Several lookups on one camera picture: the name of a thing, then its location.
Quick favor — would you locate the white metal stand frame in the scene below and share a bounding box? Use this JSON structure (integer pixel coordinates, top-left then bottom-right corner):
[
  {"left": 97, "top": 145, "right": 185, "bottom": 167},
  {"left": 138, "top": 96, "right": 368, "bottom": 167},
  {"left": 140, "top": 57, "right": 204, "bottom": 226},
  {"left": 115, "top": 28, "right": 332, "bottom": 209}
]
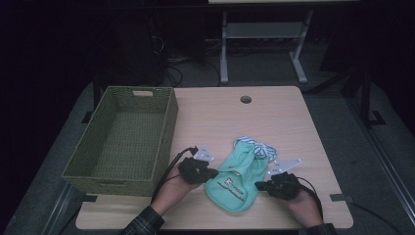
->
[{"left": 218, "top": 9, "right": 314, "bottom": 85}]

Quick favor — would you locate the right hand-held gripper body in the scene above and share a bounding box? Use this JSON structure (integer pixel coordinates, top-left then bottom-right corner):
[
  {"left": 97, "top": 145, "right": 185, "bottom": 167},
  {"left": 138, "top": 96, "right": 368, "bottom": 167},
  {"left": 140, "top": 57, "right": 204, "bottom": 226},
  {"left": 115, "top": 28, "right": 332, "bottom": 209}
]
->
[{"left": 263, "top": 158, "right": 303, "bottom": 201}]

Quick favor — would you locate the black tape piece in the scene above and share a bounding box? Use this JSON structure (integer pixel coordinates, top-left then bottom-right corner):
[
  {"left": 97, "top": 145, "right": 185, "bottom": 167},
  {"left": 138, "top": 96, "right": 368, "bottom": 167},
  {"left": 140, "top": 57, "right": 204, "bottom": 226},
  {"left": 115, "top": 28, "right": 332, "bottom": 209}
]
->
[
  {"left": 80, "top": 110, "right": 94, "bottom": 124},
  {"left": 79, "top": 193, "right": 99, "bottom": 204}
]

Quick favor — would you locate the green woven basket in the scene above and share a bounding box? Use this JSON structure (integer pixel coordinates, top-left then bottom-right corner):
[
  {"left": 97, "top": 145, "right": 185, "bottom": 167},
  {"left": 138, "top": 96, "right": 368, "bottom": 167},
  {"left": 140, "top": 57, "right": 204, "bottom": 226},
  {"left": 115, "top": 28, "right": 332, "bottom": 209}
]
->
[{"left": 61, "top": 85, "right": 179, "bottom": 198}]

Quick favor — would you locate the tangle of black floor cables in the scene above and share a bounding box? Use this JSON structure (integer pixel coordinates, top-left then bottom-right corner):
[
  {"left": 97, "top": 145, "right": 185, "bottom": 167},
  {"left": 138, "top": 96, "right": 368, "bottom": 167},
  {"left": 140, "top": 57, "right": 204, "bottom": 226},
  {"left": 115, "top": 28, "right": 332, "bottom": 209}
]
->
[{"left": 148, "top": 30, "right": 223, "bottom": 88}]

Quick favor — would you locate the person's left hand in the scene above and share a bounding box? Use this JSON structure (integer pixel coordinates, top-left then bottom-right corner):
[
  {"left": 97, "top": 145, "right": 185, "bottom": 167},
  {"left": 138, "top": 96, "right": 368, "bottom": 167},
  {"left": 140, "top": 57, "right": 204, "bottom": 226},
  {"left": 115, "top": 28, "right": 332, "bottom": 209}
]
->
[{"left": 150, "top": 165, "right": 201, "bottom": 216}]

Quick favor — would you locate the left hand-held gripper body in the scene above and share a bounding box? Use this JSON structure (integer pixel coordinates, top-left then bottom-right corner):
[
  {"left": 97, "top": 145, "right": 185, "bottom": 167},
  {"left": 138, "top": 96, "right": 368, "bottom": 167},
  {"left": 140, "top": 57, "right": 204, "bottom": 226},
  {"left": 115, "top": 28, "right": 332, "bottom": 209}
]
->
[{"left": 177, "top": 144, "right": 216, "bottom": 186}]

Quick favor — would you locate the black metal stand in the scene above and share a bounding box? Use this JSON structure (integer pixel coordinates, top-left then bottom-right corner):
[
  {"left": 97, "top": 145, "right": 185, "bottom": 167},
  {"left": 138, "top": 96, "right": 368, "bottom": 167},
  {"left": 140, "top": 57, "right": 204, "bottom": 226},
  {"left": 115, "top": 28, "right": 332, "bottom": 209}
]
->
[{"left": 341, "top": 63, "right": 388, "bottom": 129}]

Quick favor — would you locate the thin black floor cable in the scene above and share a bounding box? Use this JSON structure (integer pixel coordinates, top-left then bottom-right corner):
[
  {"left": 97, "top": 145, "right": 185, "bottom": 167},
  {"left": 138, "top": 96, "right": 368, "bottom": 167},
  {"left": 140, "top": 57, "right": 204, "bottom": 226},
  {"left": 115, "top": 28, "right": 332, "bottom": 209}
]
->
[{"left": 349, "top": 202, "right": 407, "bottom": 235}]

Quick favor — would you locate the grey tape piece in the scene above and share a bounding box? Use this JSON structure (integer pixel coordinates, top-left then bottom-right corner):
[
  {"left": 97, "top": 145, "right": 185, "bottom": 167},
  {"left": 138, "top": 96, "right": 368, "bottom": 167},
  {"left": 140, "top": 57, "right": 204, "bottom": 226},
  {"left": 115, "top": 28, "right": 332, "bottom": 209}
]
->
[{"left": 329, "top": 193, "right": 354, "bottom": 204}]

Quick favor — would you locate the person's right hand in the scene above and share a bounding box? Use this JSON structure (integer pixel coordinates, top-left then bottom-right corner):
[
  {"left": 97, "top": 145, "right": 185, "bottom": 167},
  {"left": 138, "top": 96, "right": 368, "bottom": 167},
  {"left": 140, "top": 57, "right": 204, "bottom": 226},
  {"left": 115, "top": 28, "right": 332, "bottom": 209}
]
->
[{"left": 286, "top": 189, "right": 325, "bottom": 228}]

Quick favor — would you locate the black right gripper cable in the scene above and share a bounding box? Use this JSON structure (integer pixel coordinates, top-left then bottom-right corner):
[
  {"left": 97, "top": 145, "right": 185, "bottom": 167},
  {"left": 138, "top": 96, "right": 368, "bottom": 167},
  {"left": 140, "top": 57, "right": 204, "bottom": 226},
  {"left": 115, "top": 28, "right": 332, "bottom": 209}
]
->
[{"left": 293, "top": 175, "right": 325, "bottom": 220}]

